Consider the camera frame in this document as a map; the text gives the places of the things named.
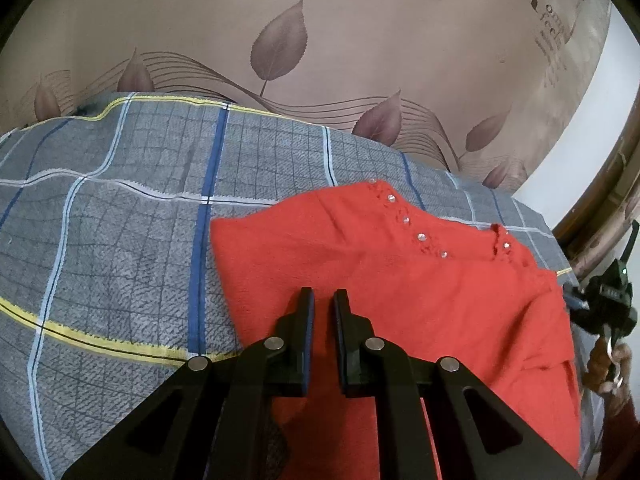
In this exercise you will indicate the brown wooden frame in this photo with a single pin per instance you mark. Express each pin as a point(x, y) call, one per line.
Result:
point(607, 210)

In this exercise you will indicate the person's right hand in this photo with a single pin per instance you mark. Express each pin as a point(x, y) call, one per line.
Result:
point(600, 365)

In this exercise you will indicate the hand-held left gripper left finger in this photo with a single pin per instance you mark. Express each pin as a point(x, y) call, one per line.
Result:
point(310, 322)

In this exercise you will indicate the person's right forearm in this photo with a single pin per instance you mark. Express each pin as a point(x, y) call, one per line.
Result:
point(625, 440)

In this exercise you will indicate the grey plaid blanket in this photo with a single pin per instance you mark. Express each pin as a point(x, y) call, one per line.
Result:
point(115, 240)

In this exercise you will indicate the beige leaf-pattern headboard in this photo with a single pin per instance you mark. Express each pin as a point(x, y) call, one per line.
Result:
point(350, 35)

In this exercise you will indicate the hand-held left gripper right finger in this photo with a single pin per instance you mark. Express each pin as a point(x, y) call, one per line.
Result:
point(336, 322)

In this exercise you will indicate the red knit sweater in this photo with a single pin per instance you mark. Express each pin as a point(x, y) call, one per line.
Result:
point(450, 300)

